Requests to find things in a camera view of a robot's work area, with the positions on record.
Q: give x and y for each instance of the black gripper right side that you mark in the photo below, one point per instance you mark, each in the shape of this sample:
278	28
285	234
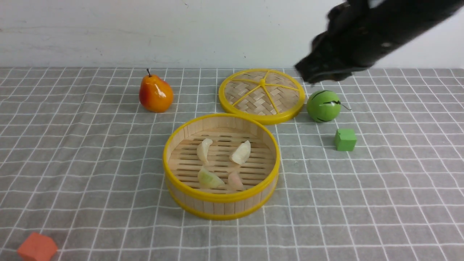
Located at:
353	41

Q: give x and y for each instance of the white dumpling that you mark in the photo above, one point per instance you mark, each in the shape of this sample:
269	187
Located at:
242	153
203	149

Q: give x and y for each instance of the pink dumpling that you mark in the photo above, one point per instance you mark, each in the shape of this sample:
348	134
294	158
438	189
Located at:
234	182

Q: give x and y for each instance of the green dumpling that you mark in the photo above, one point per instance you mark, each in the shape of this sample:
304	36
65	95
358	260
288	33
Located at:
208	180

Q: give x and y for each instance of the yellow rimmed woven steamer lid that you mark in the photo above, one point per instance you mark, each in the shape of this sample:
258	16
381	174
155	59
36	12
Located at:
267	96

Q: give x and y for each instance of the yellow rimmed bamboo steamer tray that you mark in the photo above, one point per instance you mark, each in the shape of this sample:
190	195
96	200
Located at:
259	174

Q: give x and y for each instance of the green toy watermelon ball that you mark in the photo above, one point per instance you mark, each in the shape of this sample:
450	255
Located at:
324	106

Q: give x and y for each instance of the green wooden cube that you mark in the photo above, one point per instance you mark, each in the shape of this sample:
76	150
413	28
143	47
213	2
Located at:
345	139

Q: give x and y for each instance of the orange toy pear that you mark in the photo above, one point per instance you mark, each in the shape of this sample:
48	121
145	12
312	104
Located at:
155	94

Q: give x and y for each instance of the grey checked tablecloth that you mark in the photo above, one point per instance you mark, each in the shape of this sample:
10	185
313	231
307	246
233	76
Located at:
81	163

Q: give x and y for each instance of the orange wooden cube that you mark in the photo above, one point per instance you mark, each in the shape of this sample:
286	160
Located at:
37	247

